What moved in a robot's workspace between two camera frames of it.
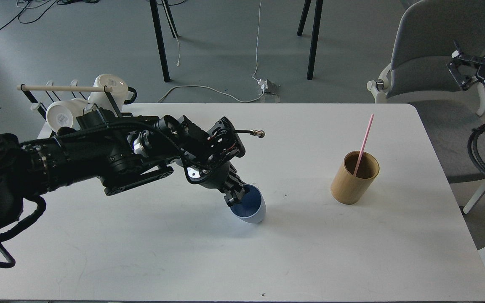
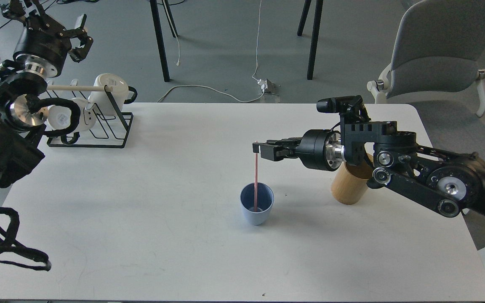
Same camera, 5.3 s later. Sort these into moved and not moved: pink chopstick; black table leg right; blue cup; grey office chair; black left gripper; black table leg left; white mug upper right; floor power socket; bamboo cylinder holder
Moved: black left gripper; pink chopstick; blue cup
Not moved: white mug upper right; black table leg left; floor power socket; black table leg right; bamboo cylinder holder; grey office chair
